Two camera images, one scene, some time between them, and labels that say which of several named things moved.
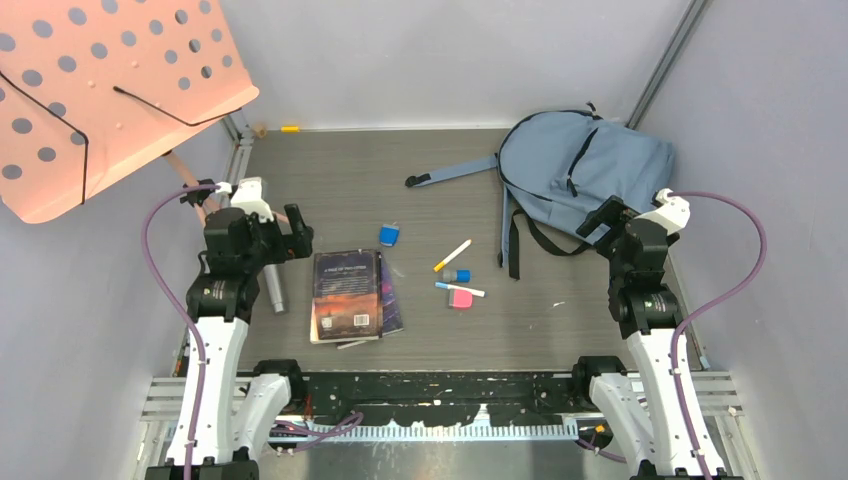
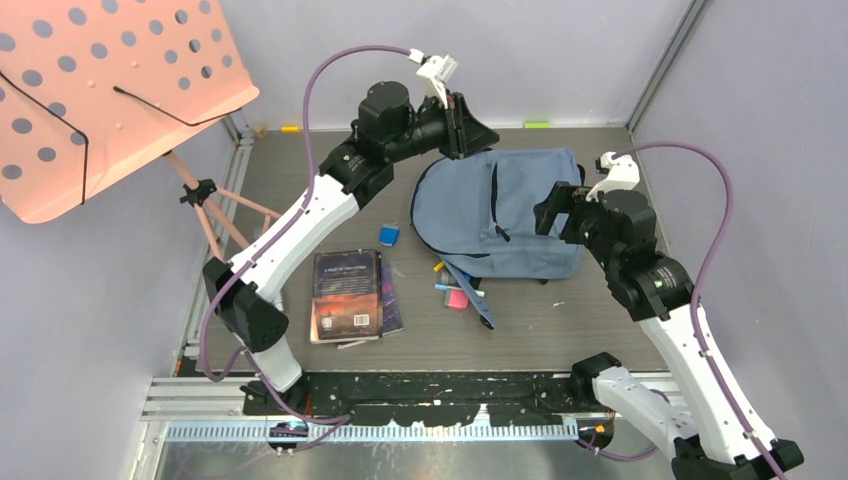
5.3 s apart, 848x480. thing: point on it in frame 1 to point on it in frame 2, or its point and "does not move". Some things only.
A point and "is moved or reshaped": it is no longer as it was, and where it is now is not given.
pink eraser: x=460 y=299 does not move
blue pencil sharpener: x=389 y=234 does not move
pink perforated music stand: x=92 y=88 does not move
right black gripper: x=615 y=213 to x=563 y=197
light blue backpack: x=554 y=168 is moved or reshaped
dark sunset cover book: x=346 y=303 does not move
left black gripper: x=289 y=246 to x=464 y=134
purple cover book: x=389 y=317 does not move
